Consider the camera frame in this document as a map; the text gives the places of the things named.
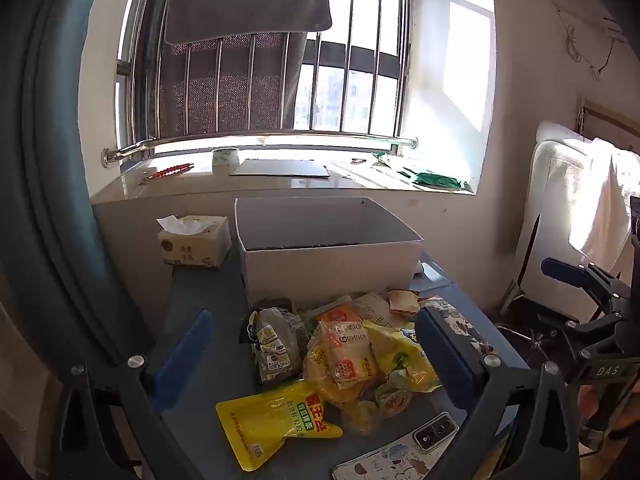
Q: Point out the white cardboard box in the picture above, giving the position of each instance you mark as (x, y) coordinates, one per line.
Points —
(325, 270)

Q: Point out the tape roll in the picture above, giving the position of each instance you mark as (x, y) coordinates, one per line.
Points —
(225, 157)

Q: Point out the green plastic bag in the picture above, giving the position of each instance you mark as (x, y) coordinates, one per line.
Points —
(435, 180)

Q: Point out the yellow green-label snack packet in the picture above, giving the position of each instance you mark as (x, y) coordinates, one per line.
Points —
(270, 420)

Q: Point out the grey hanging towel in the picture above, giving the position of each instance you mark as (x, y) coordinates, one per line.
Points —
(245, 0)

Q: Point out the small jelly cup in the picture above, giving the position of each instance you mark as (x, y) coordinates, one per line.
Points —
(362, 417)
(392, 400)

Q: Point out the wooden picture frame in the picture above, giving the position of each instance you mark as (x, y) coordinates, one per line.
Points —
(607, 117)

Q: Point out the grey-green snack packet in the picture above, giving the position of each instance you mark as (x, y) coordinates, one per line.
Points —
(277, 345)

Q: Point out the tissue pack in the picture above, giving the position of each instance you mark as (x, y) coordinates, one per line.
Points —
(195, 247)

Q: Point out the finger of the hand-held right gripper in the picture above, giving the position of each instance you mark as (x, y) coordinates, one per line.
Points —
(590, 280)
(592, 332)

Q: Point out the cartoon patterned snack packet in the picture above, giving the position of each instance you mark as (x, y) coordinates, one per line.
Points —
(465, 327)

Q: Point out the yellow crumpled snack packet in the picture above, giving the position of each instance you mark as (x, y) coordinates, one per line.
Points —
(395, 355)

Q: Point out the steel window guard rail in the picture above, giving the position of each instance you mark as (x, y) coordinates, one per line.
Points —
(260, 136)

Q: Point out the phone with cartoon case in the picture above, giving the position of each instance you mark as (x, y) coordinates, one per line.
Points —
(400, 455)

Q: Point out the clear bread slice packet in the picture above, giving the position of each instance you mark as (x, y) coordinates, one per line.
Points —
(402, 302)

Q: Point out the dark flat board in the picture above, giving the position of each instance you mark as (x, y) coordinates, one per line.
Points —
(280, 168)

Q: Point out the white printed snack packet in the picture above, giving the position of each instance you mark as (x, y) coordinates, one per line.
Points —
(372, 307)

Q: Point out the white padded chair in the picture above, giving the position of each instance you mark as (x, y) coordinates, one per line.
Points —
(555, 220)

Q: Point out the person's right hand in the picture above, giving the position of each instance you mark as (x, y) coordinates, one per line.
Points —
(625, 412)

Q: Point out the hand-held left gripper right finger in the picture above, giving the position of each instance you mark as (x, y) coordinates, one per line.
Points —
(445, 355)

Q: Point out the dark mesh cloth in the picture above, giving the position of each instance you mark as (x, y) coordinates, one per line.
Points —
(235, 85)

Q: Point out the orange-label bread packet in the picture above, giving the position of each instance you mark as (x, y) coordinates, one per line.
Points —
(345, 355)

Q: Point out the white draped cloth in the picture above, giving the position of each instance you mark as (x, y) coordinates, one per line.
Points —
(605, 200)

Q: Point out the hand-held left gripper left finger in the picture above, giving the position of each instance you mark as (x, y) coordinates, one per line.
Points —
(182, 360)

